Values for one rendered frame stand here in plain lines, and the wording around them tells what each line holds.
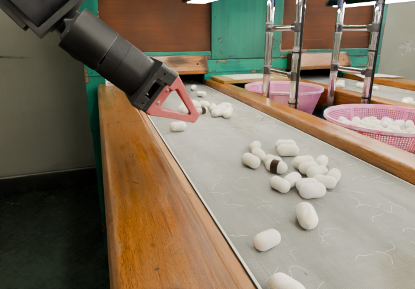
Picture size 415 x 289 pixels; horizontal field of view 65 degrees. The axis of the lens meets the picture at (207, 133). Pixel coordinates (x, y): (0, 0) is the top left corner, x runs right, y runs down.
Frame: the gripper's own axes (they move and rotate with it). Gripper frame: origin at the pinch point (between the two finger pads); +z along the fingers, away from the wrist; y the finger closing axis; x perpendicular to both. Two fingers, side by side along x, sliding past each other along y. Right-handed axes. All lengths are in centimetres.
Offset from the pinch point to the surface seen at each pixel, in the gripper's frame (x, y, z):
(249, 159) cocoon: 0.2, -1.1, 11.8
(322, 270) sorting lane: 3.7, -24.7, 9.7
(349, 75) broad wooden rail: -56, 78, 80
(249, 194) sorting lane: 3.8, -9.1, 9.8
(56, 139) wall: 65, 164, 3
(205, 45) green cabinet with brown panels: -24, 85, 20
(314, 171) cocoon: -4.2, -8.4, 17.2
